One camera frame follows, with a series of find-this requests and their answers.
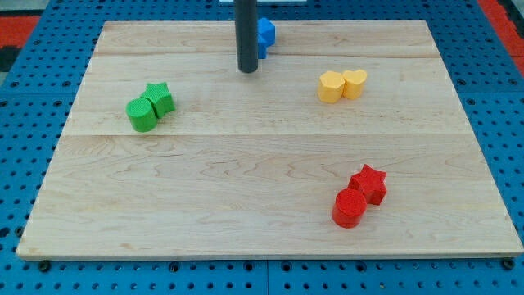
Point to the yellow heart block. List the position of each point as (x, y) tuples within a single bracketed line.
[(354, 83)]

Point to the light wooden board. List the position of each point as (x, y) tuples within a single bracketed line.
[(248, 166)]

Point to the yellow pentagon block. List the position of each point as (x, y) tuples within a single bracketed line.
[(330, 86)]

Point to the red cylinder block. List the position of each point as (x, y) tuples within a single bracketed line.
[(349, 208)]

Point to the red star block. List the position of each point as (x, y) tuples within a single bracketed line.
[(371, 183)]

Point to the green star block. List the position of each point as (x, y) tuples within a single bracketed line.
[(160, 97)]

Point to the blue block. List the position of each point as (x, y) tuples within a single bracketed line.
[(266, 36)]

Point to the green cylinder block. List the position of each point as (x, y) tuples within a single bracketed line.
[(141, 115)]

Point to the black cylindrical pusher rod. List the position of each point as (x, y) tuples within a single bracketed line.
[(246, 29)]

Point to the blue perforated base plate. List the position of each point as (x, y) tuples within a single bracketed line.
[(38, 92)]

